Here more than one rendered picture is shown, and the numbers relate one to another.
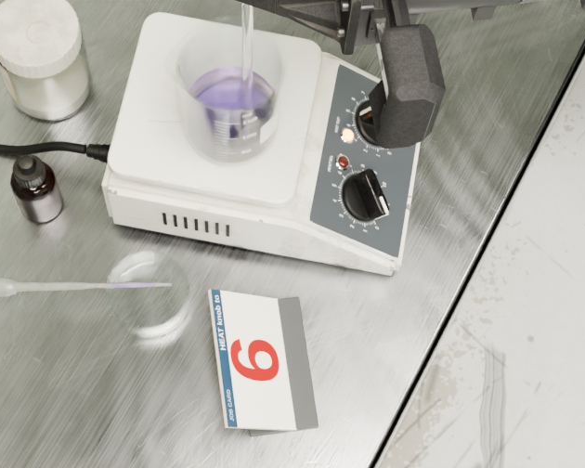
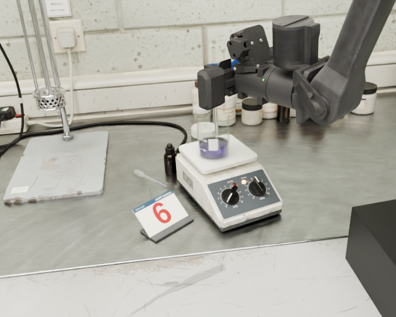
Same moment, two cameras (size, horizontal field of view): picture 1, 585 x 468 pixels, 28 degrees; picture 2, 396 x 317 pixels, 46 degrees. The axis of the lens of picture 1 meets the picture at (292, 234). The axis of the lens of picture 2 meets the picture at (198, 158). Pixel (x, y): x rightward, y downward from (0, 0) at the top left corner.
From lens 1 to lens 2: 69 cm
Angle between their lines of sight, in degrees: 55
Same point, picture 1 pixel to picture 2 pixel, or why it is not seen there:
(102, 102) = not seen: hidden behind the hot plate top
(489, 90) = (314, 222)
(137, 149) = (188, 146)
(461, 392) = (200, 266)
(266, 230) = (197, 185)
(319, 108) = (243, 171)
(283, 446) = (143, 239)
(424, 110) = (203, 83)
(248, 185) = (200, 163)
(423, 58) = (212, 69)
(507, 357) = (225, 270)
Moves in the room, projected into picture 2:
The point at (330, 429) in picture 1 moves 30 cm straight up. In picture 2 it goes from (158, 244) to (139, 74)
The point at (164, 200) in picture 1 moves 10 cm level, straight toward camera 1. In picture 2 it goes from (183, 163) to (143, 183)
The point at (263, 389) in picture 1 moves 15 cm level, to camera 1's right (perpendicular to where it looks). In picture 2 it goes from (154, 219) to (193, 268)
